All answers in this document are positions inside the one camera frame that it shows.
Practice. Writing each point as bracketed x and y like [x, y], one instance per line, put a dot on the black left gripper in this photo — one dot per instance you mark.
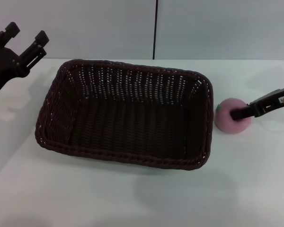
[3, 63]

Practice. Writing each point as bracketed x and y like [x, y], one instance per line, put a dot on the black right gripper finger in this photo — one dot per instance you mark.
[241, 114]

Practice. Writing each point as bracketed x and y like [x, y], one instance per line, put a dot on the pink toy peach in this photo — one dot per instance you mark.
[224, 124]

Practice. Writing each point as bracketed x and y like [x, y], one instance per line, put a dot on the dark woven rectangular basket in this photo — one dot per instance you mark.
[132, 127]

